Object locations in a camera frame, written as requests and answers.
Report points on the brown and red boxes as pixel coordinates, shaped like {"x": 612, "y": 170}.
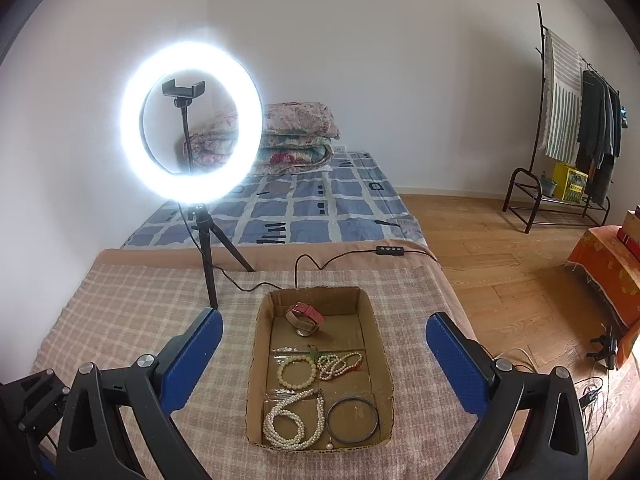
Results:
{"x": 629, "y": 233}

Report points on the yellow box on rack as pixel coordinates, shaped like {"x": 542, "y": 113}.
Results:
{"x": 570, "y": 183}

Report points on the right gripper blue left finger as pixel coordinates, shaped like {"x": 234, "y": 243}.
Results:
{"x": 182, "y": 362}

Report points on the folded floral quilt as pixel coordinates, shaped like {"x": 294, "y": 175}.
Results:
{"x": 296, "y": 138}

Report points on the dark hanging clothes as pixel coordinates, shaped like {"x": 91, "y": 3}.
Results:
{"x": 600, "y": 134}

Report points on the white ring light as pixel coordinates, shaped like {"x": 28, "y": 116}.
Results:
{"x": 212, "y": 61}

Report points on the black clothes rack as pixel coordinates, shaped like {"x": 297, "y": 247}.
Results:
{"x": 529, "y": 195}

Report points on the blue patterned bed sheet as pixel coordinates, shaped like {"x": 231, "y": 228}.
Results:
{"x": 351, "y": 200}

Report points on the blue metal bangle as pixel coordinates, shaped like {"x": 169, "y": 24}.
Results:
{"x": 352, "y": 420}

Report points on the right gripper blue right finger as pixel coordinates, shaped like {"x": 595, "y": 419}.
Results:
{"x": 466, "y": 365}

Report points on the striped hanging towel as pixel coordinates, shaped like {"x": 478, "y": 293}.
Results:
{"x": 562, "y": 99}

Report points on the black phone holder clamp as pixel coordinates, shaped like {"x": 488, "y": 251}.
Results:
{"x": 183, "y": 98}

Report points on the brown cardboard box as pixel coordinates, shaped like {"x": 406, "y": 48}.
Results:
{"x": 286, "y": 409}

